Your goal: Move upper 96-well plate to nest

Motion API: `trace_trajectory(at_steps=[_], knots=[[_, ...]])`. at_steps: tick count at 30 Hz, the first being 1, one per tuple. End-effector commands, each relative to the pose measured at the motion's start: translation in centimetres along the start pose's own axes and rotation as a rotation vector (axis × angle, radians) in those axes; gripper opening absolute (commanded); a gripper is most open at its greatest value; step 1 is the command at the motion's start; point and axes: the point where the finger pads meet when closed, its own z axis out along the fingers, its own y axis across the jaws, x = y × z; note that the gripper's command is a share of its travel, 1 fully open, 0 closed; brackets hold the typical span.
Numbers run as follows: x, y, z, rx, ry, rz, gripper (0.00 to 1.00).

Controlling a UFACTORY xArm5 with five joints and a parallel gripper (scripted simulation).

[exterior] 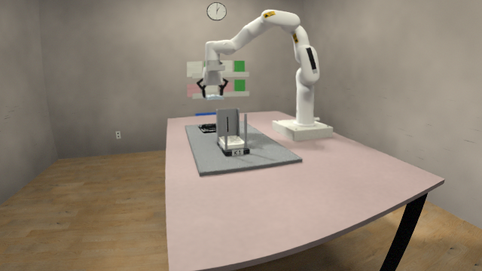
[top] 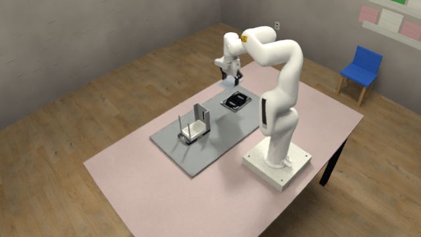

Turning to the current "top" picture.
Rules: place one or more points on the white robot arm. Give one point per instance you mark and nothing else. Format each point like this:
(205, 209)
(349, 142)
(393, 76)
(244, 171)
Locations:
(276, 112)

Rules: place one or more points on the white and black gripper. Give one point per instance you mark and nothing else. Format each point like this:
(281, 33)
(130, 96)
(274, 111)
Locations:
(234, 71)

